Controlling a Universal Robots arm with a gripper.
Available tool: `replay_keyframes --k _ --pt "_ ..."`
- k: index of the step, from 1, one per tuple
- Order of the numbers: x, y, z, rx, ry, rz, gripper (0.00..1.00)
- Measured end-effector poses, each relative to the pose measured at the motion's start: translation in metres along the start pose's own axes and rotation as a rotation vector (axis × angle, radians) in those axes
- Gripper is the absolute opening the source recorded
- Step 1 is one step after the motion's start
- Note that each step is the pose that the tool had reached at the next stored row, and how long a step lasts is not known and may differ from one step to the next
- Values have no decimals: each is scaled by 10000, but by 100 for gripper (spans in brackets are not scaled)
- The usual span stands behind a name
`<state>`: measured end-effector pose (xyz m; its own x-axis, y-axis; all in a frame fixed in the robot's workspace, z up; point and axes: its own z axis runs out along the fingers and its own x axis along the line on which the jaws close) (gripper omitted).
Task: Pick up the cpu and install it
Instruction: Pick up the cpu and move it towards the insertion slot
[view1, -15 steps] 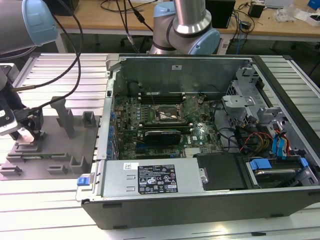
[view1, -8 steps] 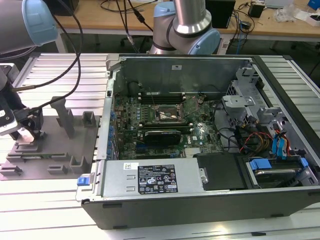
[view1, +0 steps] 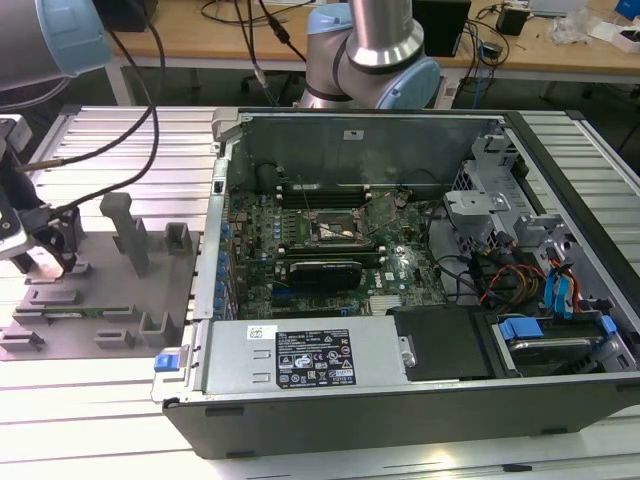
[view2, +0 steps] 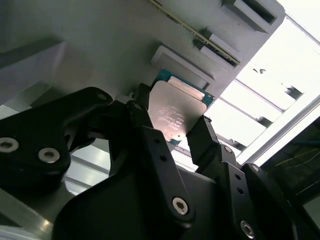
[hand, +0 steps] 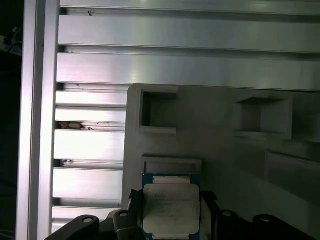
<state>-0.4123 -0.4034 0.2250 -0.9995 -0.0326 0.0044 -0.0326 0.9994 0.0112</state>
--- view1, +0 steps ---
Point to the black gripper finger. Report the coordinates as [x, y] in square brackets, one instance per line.
[67, 235]
[21, 262]

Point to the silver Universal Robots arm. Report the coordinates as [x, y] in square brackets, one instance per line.
[380, 30]

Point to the CPU socket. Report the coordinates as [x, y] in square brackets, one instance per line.
[335, 227]

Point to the grey parts rack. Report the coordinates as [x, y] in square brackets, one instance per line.
[100, 300]

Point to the blue case latch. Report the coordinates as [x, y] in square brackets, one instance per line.
[166, 362]

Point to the green motherboard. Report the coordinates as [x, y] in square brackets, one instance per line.
[260, 235]

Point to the large black box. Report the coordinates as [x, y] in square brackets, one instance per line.
[130, 15]

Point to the grey power supply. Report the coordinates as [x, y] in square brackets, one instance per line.
[235, 360]

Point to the wooden desk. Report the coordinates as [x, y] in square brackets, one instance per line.
[200, 45]

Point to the black graphics card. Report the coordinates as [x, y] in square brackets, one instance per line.
[325, 275]

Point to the black RAM stick white label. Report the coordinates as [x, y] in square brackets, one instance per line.
[325, 188]

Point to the silver chipset heatsink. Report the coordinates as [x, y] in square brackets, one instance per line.
[385, 305]

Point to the open black PC case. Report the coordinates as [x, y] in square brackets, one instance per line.
[350, 425]

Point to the silver drive cage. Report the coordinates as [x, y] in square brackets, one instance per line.
[475, 200]

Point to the small blue black device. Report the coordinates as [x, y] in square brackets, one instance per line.
[490, 51]

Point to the blue disk carrier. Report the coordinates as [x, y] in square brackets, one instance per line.
[522, 327]

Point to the small black box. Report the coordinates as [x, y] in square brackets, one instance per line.
[512, 21]

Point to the silver hard disk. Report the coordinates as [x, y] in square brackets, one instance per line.
[550, 342]

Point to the flat grey device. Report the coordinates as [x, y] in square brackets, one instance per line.
[557, 5]

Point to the clear plastic bag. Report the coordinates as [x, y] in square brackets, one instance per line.
[567, 27]

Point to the white cardboard box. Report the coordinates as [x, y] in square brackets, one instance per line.
[607, 32]

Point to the blue box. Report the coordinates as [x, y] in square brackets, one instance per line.
[629, 9]

